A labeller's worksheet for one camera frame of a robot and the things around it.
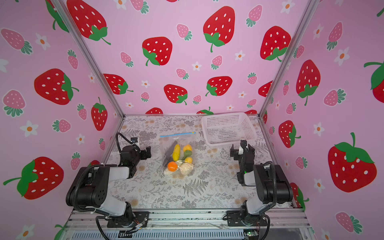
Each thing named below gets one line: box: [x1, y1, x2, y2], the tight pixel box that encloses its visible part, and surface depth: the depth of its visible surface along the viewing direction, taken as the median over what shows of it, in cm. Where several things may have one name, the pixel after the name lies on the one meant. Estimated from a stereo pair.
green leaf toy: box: [181, 150, 193, 161], surface depth 94 cm
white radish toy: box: [164, 168, 178, 176], surface depth 88 cm
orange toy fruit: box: [167, 161, 178, 172], surface depth 87 cm
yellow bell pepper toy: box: [183, 144, 193, 152], surface depth 97 cm
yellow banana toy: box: [172, 144, 181, 162], surface depth 97 cm
